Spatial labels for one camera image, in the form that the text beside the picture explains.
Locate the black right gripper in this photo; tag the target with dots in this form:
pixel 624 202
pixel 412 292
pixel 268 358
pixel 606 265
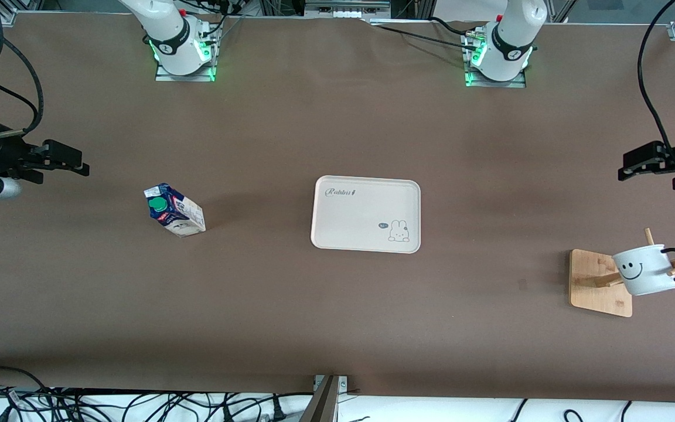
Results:
pixel 1 157

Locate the blue white milk carton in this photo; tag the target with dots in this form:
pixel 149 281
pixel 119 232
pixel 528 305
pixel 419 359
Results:
pixel 182 220

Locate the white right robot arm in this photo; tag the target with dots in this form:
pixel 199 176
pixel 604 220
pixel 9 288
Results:
pixel 173 35

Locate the wooden cup rack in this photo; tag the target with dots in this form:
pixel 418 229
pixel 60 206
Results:
pixel 592 281

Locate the cream rabbit print tray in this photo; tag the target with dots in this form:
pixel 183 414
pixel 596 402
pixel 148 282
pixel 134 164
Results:
pixel 349 217

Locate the black power plug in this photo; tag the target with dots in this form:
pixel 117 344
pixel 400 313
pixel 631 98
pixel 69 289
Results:
pixel 279 410

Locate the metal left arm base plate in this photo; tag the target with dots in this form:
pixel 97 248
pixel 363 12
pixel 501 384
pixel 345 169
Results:
pixel 516 83

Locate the metal post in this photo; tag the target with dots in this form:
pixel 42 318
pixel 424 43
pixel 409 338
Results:
pixel 320 404

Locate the small metal bracket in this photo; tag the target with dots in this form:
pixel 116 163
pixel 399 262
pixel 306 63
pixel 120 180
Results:
pixel 342 384

